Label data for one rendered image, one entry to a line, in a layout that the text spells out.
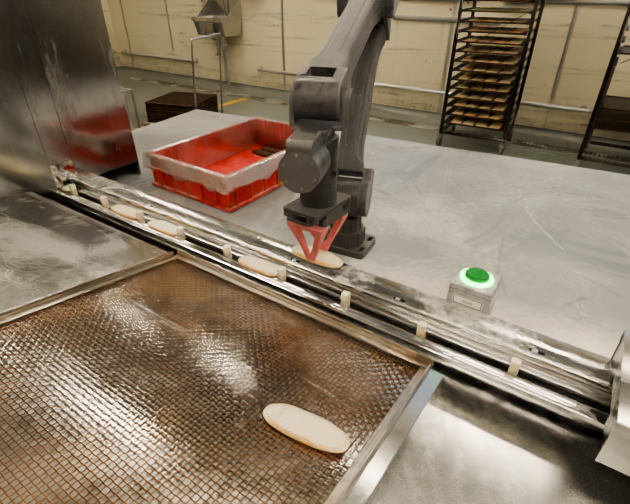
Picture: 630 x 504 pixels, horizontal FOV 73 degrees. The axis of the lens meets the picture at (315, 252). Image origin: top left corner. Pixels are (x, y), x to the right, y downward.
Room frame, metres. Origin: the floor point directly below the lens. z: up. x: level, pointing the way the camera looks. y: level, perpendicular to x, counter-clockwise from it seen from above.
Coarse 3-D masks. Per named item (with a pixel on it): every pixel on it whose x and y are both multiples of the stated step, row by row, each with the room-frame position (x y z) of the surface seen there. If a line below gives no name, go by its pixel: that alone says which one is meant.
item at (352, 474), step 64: (192, 256) 0.66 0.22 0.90; (0, 320) 0.43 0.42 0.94; (128, 320) 0.46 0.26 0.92; (256, 320) 0.48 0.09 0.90; (320, 320) 0.49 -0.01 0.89; (0, 384) 0.32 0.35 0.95; (128, 384) 0.33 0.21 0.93; (384, 384) 0.36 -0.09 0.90; (0, 448) 0.24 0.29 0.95; (64, 448) 0.24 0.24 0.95; (192, 448) 0.25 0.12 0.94
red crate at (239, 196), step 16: (224, 160) 1.36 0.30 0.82; (240, 160) 1.36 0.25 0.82; (256, 160) 1.36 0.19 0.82; (160, 176) 1.13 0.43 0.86; (272, 176) 1.12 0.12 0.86; (176, 192) 1.09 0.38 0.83; (192, 192) 1.06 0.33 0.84; (208, 192) 1.02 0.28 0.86; (240, 192) 1.02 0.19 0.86; (256, 192) 1.07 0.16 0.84; (224, 208) 0.98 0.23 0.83
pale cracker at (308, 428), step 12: (276, 408) 0.30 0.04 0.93; (288, 408) 0.30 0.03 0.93; (276, 420) 0.29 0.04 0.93; (288, 420) 0.29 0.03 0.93; (300, 420) 0.29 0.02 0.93; (312, 420) 0.29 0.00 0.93; (324, 420) 0.29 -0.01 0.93; (288, 432) 0.27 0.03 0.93; (300, 432) 0.27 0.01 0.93; (312, 432) 0.27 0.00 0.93; (324, 432) 0.27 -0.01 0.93; (336, 432) 0.27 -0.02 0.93; (312, 444) 0.26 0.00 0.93; (324, 444) 0.26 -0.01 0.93; (336, 444) 0.26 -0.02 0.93; (348, 444) 0.26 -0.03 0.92
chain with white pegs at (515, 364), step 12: (72, 192) 1.04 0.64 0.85; (108, 204) 0.97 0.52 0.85; (180, 228) 0.81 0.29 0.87; (216, 252) 0.77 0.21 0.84; (228, 252) 0.73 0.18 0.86; (276, 276) 0.68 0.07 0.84; (336, 300) 0.60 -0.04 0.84; (348, 300) 0.58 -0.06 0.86; (396, 324) 0.54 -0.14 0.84; (420, 324) 0.51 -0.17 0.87; (420, 336) 0.50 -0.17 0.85; (480, 360) 0.46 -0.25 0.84; (516, 360) 0.43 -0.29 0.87; (516, 372) 0.42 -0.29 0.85; (540, 384) 0.41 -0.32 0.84; (600, 408) 0.37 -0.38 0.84
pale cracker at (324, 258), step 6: (294, 246) 0.64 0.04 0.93; (300, 246) 0.63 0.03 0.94; (294, 252) 0.62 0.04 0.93; (300, 252) 0.61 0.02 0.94; (318, 252) 0.61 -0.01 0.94; (324, 252) 0.61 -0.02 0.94; (318, 258) 0.59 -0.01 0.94; (324, 258) 0.59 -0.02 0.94; (330, 258) 0.59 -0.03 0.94; (336, 258) 0.59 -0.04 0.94; (318, 264) 0.59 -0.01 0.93; (324, 264) 0.58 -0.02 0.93; (330, 264) 0.58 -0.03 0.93; (336, 264) 0.58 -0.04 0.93
